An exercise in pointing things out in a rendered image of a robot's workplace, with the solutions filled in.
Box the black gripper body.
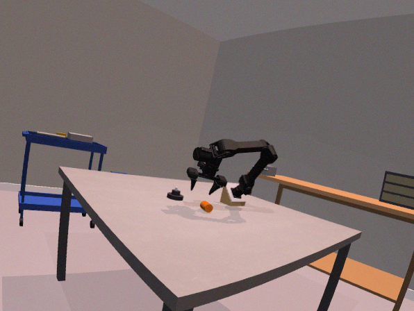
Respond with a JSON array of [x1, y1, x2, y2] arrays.
[[186, 162, 227, 187]]

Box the orange ribbed knob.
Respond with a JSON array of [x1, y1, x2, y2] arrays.
[[200, 201, 213, 212]]

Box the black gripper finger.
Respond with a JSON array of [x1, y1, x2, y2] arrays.
[[190, 178, 197, 191], [209, 181, 223, 194]]

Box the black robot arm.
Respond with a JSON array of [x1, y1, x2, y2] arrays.
[[193, 139, 278, 199]]

